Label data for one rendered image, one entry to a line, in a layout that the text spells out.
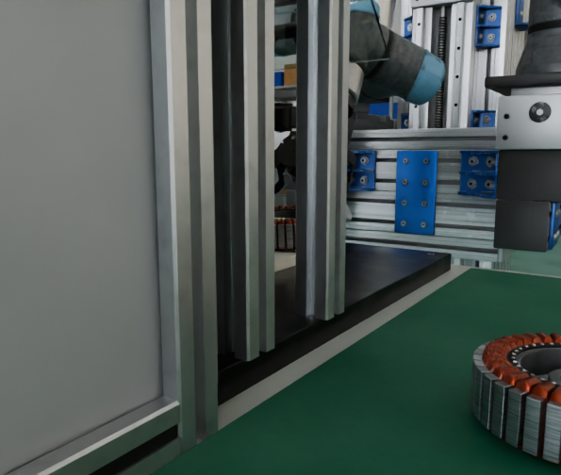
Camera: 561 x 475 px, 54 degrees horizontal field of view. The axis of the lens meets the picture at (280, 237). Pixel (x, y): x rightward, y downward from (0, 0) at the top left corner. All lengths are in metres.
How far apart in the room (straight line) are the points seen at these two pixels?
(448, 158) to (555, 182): 0.24
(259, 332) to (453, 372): 0.14
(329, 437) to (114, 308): 0.13
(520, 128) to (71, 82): 0.87
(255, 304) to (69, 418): 0.14
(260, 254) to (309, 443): 0.12
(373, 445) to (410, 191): 0.94
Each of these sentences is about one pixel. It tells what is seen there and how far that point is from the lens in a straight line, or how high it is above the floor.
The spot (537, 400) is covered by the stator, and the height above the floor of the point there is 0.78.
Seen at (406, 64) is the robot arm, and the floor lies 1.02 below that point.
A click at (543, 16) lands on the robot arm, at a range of 1.20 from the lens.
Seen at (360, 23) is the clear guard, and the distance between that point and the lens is 0.67.
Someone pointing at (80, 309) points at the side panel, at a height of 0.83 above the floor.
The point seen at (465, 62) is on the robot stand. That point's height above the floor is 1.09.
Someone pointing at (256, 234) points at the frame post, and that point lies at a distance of 0.34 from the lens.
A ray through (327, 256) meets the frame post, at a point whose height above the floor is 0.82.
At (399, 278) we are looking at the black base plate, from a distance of 0.58.
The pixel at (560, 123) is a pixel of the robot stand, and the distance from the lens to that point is 1.03.
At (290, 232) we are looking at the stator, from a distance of 0.63.
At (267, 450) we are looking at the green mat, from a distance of 0.30.
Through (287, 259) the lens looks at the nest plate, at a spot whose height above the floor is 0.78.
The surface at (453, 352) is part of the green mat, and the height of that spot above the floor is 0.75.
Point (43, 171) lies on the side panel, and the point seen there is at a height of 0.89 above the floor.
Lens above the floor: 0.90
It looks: 9 degrees down
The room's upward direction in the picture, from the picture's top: straight up
